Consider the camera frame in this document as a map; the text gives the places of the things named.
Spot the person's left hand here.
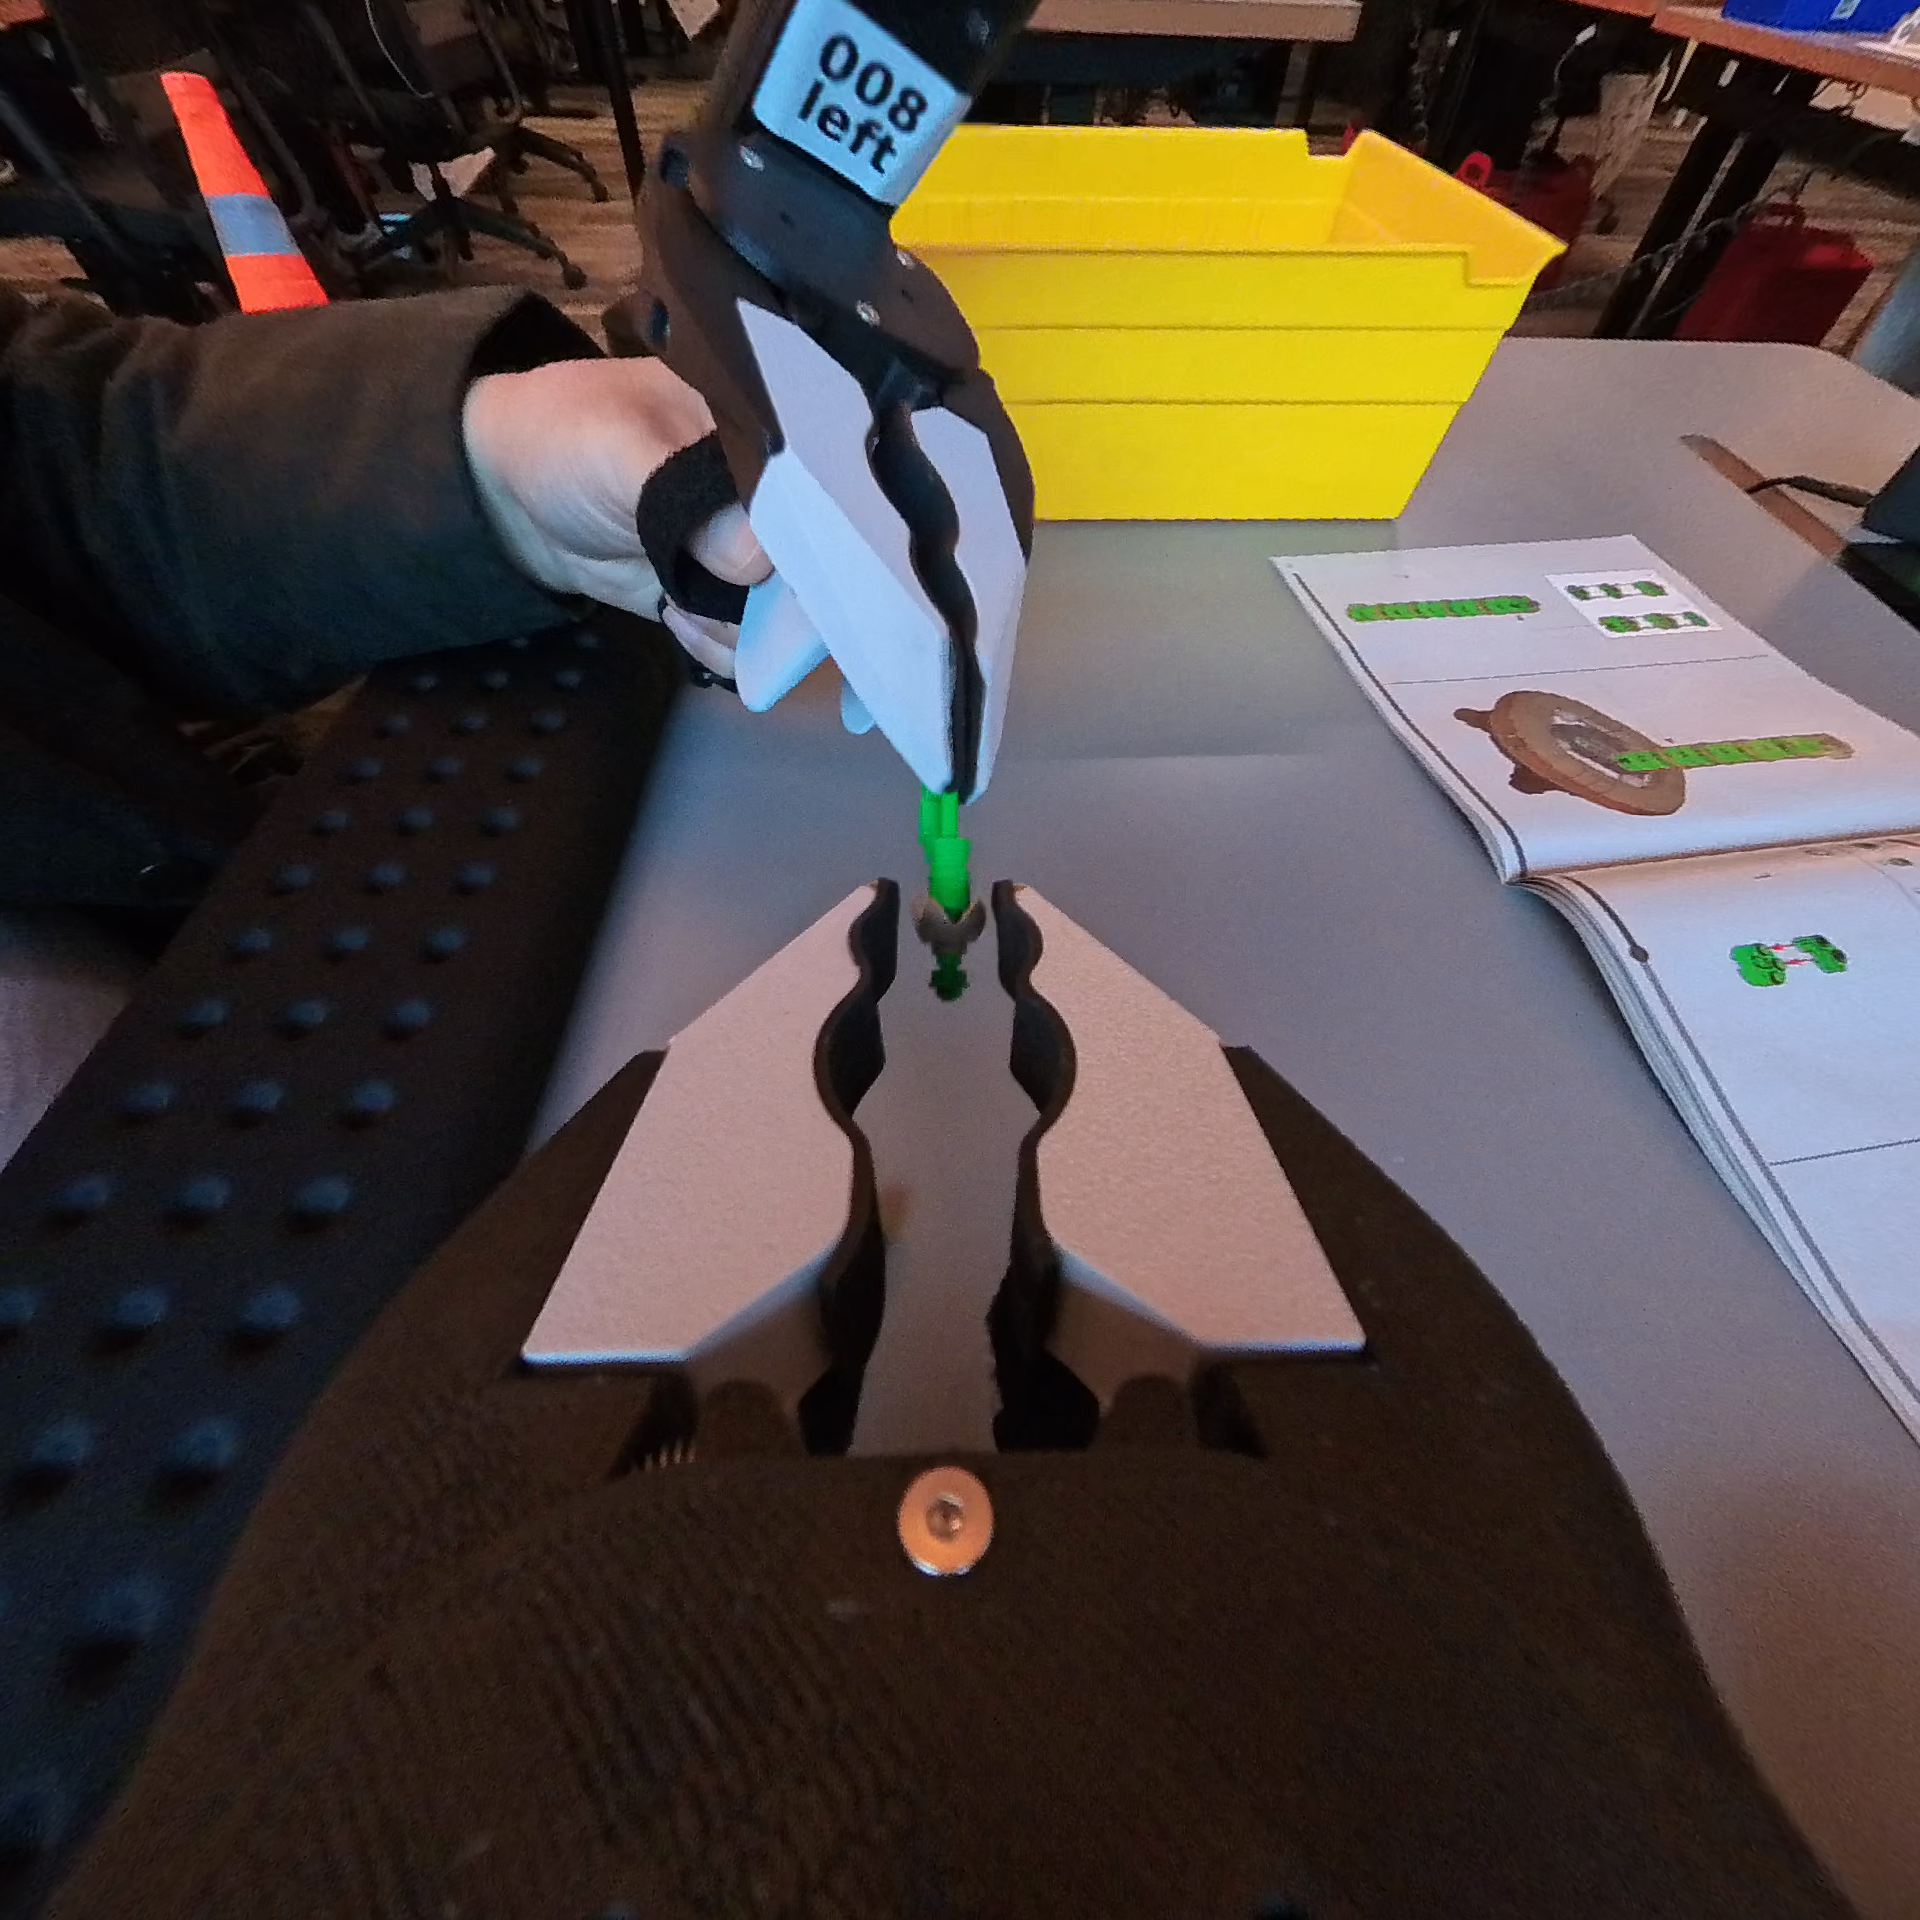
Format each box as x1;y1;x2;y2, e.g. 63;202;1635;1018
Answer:
460;355;778;684

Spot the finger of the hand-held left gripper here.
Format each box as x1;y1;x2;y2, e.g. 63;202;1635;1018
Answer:
906;404;1034;806
738;296;967;797

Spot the instruction booklet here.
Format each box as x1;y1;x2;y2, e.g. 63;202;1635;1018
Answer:
1271;534;1920;1440

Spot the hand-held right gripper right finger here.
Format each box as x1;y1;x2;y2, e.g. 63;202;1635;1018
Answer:
987;880;1369;1453

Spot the black office chair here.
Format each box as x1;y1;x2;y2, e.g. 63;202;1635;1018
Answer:
285;0;611;290

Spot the black flat device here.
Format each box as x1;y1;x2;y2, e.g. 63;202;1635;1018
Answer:
1842;444;1920;629

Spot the grey desk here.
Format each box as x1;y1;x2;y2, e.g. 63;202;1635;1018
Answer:
533;334;1920;1920

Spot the yellow plastic bin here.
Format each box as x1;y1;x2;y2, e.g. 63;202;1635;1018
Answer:
894;120;1570;522

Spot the person's left forearm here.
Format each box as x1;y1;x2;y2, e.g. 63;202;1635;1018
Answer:
0;282;607;718

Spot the wooden-top table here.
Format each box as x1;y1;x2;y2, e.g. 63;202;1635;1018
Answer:
1567;0;1920;343

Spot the orange striped traffic cone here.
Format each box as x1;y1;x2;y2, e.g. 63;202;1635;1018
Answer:
161;71;334;318

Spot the green stem segment tan ring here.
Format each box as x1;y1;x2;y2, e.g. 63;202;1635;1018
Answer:
910;788;989;1005

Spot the black perforated armrest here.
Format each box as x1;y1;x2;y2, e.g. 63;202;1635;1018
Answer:
0;618;696;1920

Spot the red bag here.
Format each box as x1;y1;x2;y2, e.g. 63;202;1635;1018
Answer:
1673;202;1878;346
1454;149;1600;257

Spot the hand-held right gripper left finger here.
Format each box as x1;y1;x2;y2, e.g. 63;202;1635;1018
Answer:
524;881;898;1453

